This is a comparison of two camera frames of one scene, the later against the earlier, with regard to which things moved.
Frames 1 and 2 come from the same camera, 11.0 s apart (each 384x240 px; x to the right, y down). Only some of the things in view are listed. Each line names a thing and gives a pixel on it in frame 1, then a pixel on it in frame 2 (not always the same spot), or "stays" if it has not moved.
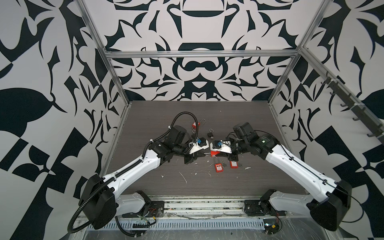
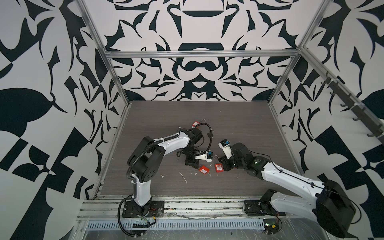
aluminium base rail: x=205 y=206 stays
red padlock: x=213 y=153 -> x=204 y=170
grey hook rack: x=363 y=113 stays
